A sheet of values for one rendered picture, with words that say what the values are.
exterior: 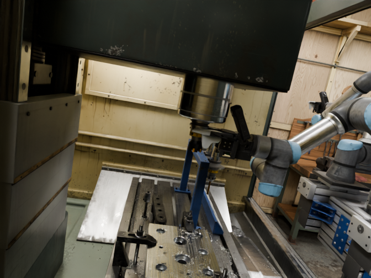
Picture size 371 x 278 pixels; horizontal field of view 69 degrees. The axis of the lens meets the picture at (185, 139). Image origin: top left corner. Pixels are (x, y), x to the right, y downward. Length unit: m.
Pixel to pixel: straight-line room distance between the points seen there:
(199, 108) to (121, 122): 1.16
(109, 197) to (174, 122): 0.65
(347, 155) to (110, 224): 1.39
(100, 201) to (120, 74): 0.82
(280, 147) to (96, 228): 1.13
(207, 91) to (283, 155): 0.33
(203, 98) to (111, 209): 1.14
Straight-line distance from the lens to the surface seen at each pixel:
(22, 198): 0.79
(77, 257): 1.51
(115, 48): 0.71
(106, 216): 1.70
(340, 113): 1.11
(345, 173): 1.75
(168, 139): 1.87
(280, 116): 3.74
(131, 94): 1.84
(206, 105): 0.76
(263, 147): 0.87
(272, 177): 0.92
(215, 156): 1.18
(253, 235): 1.88
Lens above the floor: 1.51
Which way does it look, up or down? 11 degrees down
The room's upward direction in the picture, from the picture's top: 11 degrees clockwise
